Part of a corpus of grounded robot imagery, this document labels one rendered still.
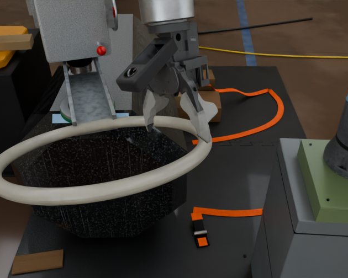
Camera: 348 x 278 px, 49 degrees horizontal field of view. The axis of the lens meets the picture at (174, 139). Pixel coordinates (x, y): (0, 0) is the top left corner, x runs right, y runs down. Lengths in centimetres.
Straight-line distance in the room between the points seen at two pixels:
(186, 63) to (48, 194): 32
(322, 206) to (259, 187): 129
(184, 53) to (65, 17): 70
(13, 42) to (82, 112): 125
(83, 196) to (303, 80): 314
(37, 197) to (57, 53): 76
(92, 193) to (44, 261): 154
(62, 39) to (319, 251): 108
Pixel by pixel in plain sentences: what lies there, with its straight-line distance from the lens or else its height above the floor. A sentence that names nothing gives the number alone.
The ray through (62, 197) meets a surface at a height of 129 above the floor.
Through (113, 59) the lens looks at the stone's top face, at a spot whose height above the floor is 84.
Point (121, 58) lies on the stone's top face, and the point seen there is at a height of 84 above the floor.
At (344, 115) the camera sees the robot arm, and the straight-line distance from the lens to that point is 123.
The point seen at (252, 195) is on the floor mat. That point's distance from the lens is 241.
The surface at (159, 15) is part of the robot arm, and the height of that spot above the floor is 154.
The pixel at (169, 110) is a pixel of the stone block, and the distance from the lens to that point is 191.
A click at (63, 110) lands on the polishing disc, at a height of 90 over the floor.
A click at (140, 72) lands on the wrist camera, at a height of 147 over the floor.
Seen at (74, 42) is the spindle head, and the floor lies 121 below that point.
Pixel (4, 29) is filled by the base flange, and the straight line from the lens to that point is 269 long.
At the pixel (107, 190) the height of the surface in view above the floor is 130.
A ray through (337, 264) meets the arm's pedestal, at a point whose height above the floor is 64.
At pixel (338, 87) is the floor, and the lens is 364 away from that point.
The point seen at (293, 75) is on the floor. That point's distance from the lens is 369.
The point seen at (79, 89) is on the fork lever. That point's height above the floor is 109.
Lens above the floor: 177
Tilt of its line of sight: 40 degrees down
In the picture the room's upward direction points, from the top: straight up
